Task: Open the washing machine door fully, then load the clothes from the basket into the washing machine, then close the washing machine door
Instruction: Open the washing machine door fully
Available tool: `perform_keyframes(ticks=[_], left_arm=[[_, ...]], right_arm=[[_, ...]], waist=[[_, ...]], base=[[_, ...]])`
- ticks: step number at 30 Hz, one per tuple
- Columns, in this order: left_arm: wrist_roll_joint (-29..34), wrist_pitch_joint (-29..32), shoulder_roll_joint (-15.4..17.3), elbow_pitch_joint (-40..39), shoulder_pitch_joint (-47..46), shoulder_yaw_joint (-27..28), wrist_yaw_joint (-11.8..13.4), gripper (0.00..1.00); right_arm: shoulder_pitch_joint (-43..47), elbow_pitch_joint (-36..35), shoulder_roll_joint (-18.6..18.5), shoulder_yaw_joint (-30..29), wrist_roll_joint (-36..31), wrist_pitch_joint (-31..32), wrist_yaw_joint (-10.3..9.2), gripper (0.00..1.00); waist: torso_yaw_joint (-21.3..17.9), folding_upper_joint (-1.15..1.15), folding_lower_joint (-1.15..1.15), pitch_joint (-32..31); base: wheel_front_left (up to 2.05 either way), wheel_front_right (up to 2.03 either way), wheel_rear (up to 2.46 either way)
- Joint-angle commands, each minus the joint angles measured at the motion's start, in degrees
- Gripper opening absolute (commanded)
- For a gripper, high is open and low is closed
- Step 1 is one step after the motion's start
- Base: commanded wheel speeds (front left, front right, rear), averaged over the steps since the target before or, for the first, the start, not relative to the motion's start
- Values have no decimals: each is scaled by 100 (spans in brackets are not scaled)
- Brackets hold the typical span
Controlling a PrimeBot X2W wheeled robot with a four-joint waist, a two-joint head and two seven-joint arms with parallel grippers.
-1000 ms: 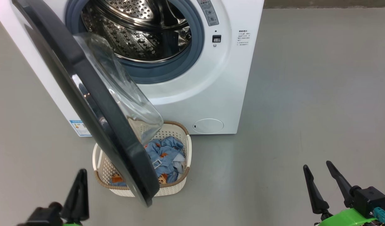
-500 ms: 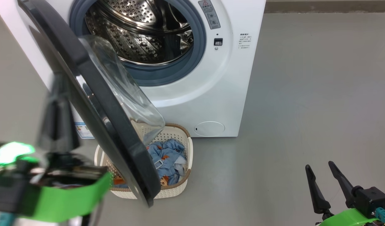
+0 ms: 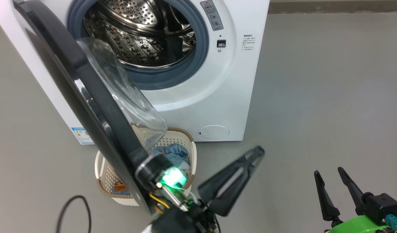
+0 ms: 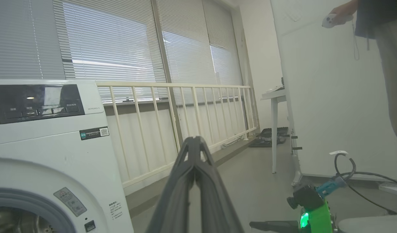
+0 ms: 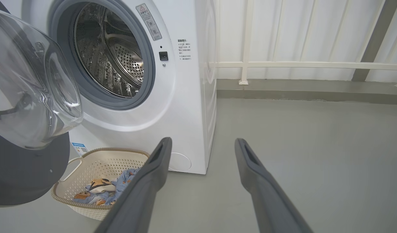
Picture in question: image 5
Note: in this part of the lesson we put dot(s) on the cream cartoon print garment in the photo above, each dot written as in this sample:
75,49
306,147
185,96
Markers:
101,186

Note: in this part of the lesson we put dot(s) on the cream perforated laundry basket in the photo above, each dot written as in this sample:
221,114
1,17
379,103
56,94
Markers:
98,161

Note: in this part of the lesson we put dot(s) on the round white filter cover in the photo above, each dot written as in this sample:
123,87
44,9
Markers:
180,161

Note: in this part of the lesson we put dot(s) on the white metal railing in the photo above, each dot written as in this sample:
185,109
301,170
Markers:
247,42

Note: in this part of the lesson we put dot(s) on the blue energy label sticker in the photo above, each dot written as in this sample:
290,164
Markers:
79,149

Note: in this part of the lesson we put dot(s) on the washing machine door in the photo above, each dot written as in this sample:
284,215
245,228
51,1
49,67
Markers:
27,90

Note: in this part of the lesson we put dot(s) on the white front-load washing machine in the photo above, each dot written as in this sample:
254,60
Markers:
185,106

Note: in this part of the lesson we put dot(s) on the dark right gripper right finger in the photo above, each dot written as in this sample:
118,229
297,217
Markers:
266,197

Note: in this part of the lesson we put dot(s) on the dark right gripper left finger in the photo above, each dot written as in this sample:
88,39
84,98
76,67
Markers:
143,194

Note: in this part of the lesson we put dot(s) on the black printed text label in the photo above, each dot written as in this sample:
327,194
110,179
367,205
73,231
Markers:
184,49

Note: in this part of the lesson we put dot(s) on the blue cartoon print garment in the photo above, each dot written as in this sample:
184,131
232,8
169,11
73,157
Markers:
124,181

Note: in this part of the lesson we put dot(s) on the grey slanted post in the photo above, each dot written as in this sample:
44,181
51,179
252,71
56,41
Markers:
375,38

